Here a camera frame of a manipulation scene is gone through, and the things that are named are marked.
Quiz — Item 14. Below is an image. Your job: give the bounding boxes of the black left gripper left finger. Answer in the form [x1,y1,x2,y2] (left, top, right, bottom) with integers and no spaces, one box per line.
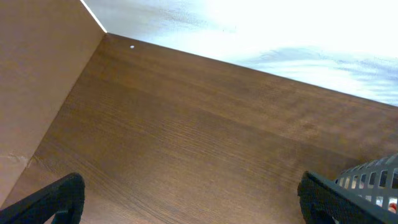
[1,172,85,224]

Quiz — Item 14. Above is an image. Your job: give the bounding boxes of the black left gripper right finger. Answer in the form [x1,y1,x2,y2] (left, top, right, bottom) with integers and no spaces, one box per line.
[297,171,397,223]

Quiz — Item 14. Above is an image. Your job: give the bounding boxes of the grey plastic slotted basket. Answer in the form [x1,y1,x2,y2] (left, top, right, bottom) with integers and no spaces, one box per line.
[333,153,398,215]

